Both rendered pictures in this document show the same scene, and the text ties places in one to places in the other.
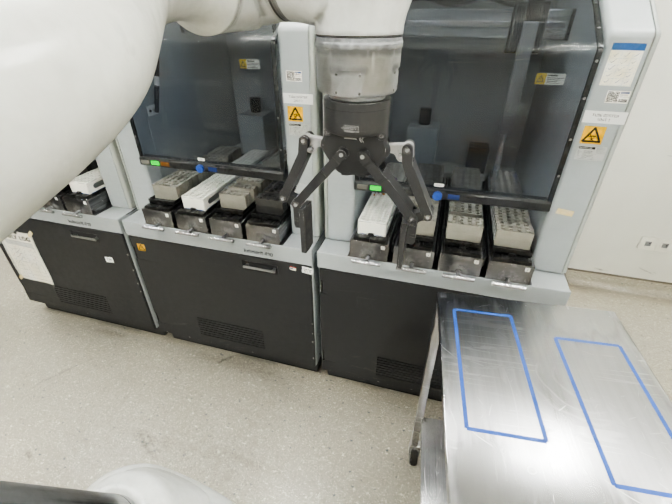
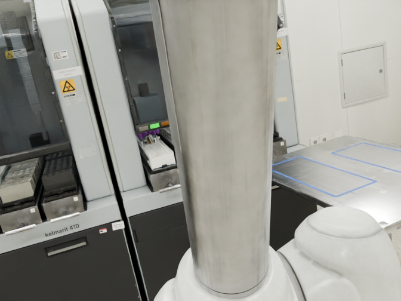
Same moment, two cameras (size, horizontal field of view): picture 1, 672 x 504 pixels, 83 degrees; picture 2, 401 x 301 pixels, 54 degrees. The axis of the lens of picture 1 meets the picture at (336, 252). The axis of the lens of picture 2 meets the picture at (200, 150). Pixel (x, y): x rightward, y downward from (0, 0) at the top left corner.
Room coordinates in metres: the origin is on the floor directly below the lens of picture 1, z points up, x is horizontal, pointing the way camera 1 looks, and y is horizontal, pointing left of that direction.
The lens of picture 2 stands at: (-0.21, 0.52, 1.27)
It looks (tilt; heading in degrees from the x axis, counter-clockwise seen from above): 16 degrees down; 329
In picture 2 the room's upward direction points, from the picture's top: 10 degrees counter-clockwise
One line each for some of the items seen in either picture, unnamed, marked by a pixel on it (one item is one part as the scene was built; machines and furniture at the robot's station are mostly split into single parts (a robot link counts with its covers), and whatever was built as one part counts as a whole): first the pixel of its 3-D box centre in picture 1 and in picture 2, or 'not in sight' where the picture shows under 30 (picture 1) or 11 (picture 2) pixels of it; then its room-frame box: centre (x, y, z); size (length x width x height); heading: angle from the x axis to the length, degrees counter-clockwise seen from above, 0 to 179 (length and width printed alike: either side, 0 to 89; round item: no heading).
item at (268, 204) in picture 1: (270, 205); (58, 181); (1.31, 0.25, 0.85); 0.12 x 0.02 x 0.06; 74
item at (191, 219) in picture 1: (231, 189); not in sight; (1.62, 0.48, 0.78); 0.73 x 0.14 x 0.09; 164
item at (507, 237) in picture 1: (512, 238); not in sight; (1.07, -0.58, 0.85); 0.12 x 0.02 x 0.06; 73
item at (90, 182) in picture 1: (105, 176); not in sight; (1.64, 1.05, 0.83); 0.30 x 0.10 x 0.06; 164
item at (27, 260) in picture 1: (22, 256); not in sight; (1.59, 1.57, 0.43); 0.27 x 0.02 x 0.36; 74
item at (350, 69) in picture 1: (358, 67); not in sight; (0.45, -0.02, 1.43); 0.09 x 0.09 x 0.06
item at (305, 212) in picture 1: (306, 227); not in sight; (0.47, 0.04, 1.22); 0.03 x 0.01 x 0.07; 164
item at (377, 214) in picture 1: (379, 211); (156, 154); (1.29, -0.16, 0.83); 0.30 x 0.10 x 0.06; 164
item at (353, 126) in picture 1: (356, 136); not in sight; (0.45, -0.02, 1.36); 0.08 x 0.07 x 0.09; 74
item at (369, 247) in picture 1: (385, 209); (153, 158); (1.42, -0.20, 0.78); 0.73 x 0.14 x 0.09; 164
